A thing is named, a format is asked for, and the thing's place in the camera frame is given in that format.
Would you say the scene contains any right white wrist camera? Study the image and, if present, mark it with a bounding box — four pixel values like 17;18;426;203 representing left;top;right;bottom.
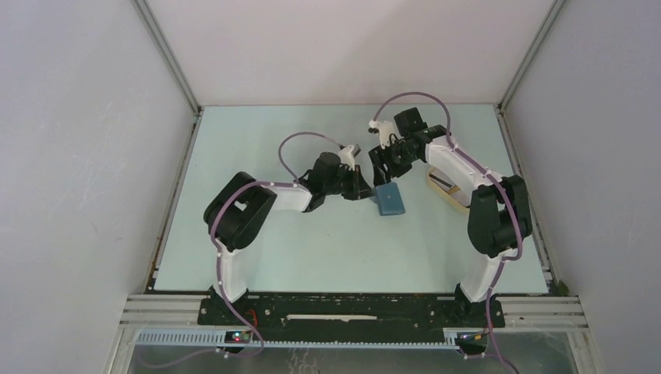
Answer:
368;120;398;149

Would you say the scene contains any black striped card in tray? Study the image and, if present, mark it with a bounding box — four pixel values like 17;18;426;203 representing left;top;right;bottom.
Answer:
428;174;454;189

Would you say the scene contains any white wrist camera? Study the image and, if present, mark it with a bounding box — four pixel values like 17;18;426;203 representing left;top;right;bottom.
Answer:
368;120;398;149
338;144;361;171

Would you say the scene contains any aluminium frame rail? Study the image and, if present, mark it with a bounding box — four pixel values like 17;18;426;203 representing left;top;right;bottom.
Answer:
120;293;589;332

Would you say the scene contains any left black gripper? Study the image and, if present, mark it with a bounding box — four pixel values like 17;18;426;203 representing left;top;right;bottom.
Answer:
323;165;375;201

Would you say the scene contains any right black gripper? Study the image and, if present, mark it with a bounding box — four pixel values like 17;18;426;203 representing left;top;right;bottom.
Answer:
369;138;419;187

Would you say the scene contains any left controller board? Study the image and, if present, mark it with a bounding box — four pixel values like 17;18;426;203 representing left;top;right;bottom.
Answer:
224;330;253;344

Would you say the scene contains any right controller board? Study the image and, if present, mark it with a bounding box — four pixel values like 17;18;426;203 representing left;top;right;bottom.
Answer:
456;332;490;345

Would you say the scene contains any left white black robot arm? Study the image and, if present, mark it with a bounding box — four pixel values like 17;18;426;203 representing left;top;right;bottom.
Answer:
203;145;373;325

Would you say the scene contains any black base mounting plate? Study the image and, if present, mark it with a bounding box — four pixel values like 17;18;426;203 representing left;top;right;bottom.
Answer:
197;290;505;343

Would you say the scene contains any beige oval tray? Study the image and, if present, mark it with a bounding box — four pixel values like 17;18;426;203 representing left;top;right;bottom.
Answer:
426;168;470;215

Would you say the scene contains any controller board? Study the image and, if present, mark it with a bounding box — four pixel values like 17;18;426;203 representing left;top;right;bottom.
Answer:
224;330;253;344
456;332;490;345

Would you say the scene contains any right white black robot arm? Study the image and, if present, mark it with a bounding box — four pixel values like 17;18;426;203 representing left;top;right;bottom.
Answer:
369;108;532;326

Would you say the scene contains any white cable duct strip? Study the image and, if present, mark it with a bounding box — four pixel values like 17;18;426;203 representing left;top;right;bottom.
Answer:
135;329;458;350

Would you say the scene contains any blue card holder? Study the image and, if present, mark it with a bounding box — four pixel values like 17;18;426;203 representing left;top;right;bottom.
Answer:
373;182;405;217

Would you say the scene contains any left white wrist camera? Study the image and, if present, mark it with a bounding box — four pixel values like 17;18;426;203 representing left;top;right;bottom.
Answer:
338;144;361;171

